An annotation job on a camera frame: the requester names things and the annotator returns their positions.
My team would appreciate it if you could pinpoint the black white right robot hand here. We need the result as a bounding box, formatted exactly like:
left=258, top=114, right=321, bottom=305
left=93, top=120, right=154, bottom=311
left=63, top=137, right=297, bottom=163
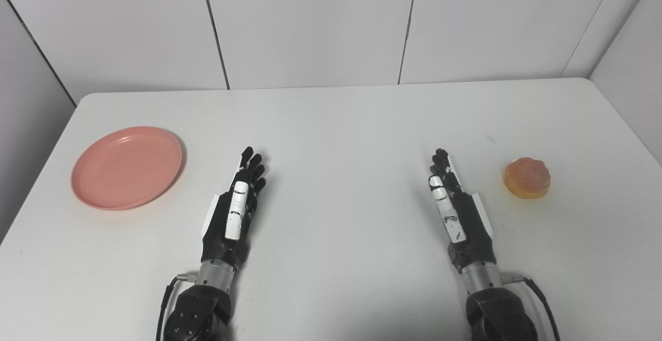
left=428, top=148, right=498, bottom=274

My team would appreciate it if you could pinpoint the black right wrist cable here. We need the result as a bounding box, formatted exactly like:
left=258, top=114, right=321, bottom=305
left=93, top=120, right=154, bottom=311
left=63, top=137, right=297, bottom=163
left=502, top=274, right=562, bottom=341

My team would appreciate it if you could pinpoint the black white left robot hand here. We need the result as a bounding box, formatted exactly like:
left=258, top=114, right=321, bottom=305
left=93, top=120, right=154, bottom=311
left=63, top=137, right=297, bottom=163
left=201, top=147, right=267, bottom=270

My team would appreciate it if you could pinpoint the pink round plate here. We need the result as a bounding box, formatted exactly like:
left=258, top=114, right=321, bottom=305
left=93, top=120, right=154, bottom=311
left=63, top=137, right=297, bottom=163
left=71, top=126, right=183, bottom=211

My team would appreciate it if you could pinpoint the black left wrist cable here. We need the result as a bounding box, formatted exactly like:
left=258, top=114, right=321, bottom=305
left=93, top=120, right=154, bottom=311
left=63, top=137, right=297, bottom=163
left=155, top=273, right=198, bottom=341

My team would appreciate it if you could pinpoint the orange cream puff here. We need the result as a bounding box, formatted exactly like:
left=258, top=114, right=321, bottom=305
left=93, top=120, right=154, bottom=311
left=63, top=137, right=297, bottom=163
left=504, top=157, right=551, bottom=199

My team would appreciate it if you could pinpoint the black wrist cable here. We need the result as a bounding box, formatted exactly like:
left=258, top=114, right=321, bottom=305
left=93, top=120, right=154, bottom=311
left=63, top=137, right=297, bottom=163
left=502, top=274, right=562, bottom=341
left=155, top=273, right=198, bottom=341

